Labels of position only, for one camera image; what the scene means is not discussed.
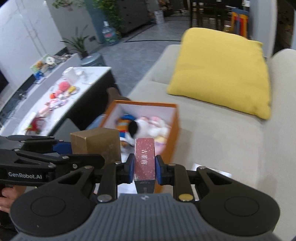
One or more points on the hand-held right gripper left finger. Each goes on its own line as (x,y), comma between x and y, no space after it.
(131,168)

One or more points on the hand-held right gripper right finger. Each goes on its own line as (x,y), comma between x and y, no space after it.
(159,169)

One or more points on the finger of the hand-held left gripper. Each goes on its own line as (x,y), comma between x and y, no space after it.
(69,162)
(62,147)

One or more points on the maroon and dark grey box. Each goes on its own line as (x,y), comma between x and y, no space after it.
(145,157)

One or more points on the brown cardboard box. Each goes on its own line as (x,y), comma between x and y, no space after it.
(97,143)

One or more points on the white rabbit plush pink ears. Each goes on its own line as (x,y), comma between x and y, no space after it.
(161,129)

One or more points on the black and white plush toy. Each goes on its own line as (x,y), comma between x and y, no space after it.
(143,129)

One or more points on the orange cardboard box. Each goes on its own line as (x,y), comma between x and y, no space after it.
(172,129)

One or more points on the brown bear plush blue outfit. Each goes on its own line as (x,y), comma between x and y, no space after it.
(123,125)

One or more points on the person's left hand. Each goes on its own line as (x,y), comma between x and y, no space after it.
(10,199)

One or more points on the red feather toy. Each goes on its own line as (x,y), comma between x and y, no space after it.
(34,126)

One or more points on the yellow toy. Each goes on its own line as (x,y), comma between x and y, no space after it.
(72,90)

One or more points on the pink round toy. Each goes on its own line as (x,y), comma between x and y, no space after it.
(63,86)

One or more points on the beige sofa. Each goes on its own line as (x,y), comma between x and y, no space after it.
(219,143)

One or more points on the person's foot in brown sock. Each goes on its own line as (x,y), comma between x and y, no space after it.
(115,93)

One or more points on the marble top coffee table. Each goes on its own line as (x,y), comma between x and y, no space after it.
(92,76)

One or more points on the long-leaf potted plant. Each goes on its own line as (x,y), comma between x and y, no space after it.
(78,44)

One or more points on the yellow pillow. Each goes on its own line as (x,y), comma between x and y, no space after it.
(219,71)

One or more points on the large water jug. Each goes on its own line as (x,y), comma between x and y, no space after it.
(110,34)

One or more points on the trailing green potted plant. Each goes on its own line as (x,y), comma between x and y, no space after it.
(108,11)

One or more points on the grey sideboard cabinet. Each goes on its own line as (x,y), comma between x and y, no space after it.
(134,16)

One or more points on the white floor appliance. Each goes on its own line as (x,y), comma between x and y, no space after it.
(159,16)

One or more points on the black dining chair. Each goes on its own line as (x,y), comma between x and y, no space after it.
(208,14)

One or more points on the colourful plastic stool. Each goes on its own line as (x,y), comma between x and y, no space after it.
(240,23)

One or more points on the grey low wall cabinet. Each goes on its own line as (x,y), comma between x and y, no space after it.
(25,92)

